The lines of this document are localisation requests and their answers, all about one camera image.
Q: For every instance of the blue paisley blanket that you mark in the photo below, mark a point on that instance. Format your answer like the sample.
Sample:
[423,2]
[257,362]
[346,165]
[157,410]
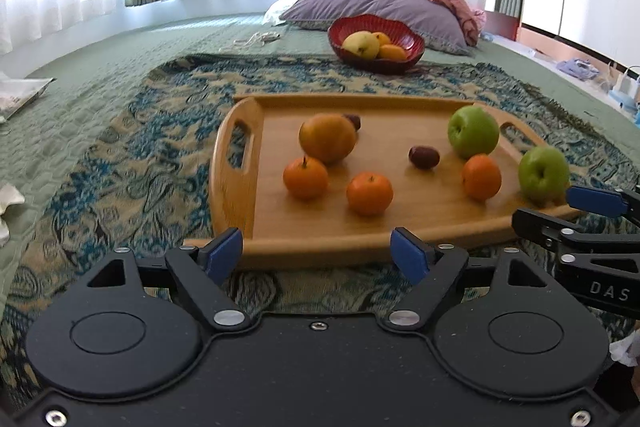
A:
[150,157]

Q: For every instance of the red bowl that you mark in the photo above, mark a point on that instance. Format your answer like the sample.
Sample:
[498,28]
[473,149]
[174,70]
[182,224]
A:
[344,28]

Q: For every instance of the white crumpled tissue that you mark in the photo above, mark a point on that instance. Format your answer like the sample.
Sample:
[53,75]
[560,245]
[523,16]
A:
[7,212]

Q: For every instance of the small light blue item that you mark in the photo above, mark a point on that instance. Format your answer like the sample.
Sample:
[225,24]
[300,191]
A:
[487,37]

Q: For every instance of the green apple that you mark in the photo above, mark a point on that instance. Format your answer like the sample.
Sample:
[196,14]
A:
[544,172]
[473,132]

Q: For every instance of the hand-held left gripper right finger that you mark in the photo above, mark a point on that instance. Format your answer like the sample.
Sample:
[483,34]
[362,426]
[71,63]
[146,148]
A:
[407,252]

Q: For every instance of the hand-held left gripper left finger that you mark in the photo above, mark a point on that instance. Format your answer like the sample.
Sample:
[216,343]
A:
[222,252]

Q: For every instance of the blue cloth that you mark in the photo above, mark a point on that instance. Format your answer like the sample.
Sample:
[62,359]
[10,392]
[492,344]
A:
[577,68]

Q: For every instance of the orange mandarin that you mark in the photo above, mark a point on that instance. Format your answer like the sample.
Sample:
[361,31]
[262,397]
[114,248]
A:
[392,53]
[382,38]
[370,193]
[306,177]
[481,177]

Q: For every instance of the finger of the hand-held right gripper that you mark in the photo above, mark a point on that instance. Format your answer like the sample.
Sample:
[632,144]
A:
[595,201]
[550,232]

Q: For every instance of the wooden headboard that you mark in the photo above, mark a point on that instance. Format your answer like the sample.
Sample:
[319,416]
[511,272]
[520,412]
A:
[500,26]

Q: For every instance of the white pillow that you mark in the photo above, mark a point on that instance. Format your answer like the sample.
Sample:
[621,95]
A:
[280,9]

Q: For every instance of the wooden tray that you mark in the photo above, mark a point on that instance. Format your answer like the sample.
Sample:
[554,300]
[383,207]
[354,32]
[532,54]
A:
[400,207]

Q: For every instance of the dark red date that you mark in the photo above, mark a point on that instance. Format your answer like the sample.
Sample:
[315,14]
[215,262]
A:
[424,157]
[354,122]

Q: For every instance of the large brownish orange fruit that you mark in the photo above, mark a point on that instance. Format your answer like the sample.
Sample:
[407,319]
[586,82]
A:
[327,139]

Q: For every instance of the green quilted bedspread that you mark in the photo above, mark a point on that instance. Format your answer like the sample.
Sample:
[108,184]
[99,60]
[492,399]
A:
[100,57]

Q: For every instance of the white cloth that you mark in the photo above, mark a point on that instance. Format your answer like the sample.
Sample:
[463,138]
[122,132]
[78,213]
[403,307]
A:
[625,349]

